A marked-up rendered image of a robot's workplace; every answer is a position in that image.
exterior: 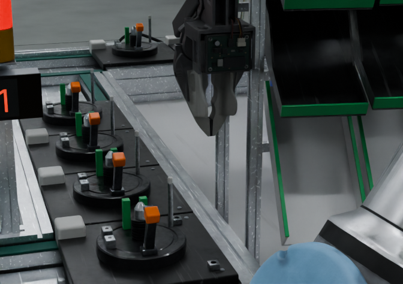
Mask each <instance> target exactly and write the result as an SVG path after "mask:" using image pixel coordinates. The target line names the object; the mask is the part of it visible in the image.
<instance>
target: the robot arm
mask: <svg viewBox="0 0 403 284"><path fill-rule="evenodd" d="M172 25H173V31H174V35H175V37H176V38H180V39H179V44H174V45H173V46H174V49H175V55H174V58H173V71H174V75H175V78H176V81H177V83H178V85H179V87H180V89H181V92H182V94H183V96H184V98H185V100H186V102H187V104H188V107H189V109H190V111H191V113H192V115H193V118H194V120H195V121H196V123H197V124H198V126H199V127H200V129H201V130H202V131H203V132H204V133H205V134H206V135H207V136H208V137H210V136H215V135H216V133H217V132H218V131H219V130H220V128H221V127H222V126H223V124H224V122H225V120H226V118H227V116H234V115H235V114H236V112H237V99H236V97H235V95H234V93H235V88H236V86H237V84H238V82H239V80H240V79H241V77H242V75H243V72H244V71H250V70H255V26H253V25H251V24H249V23H247V22H246V21H244V20H242V19H240V18H239V17H238V0H186V1H185V2H184V4H183V6H182V7H181V9H180V10H179V12H178V13H177V15H176V17H175V18H174V20H173V21H172ZM251 39H252V58H251ZM207 74H211V83H212V84H213V89H214V93H213V97H212V99H211V101H210V102H211V104H212V111H211V114H210V116H208V106H209V105H208V103H207V100H206V97H205V93H206V89H207V87H208V84H209V83H208V76H207ZM249 284H403V141H402V143H401V144H400V146H399V147H398V149H397V151H396V152H395V154H394V155H393V157H392V158H391V160H390V161H389V163H388V165H387V166H386V168H385V169H384V171H383V172H382V174H381V176H380V177H379V179H378V180H377V182H376V184H375V185H374V187H373V188H372V189H371V191H370V193H369V194H368V196H367V197H366V199H365V200H364V202H363V204H362V205H361V206H360V207H359V208H358V209H356V210H353V211H349V212H345V213H340V214H335V215H332V216H330V217H329V218H328V220H327V221H326V223H325V224H324V226H323V227H322V229H321V231H320V232H319V234H318V235H317V236H316V238H315V240H314V241H313V242H306V243H297V244H292V245H290V246H289V247H288V250H285V251H283V250H279V251H277V252H276V253H274V254H273V255H272V256H270V257H269V258H268V259H267V260H266V261H265V262H264V263H263V264H262V265H261V267H260V268H259V269H258V270H257V272H256V273H255V275H254V276H253V278H252V279H251V281H250V283H249Z"/></svg>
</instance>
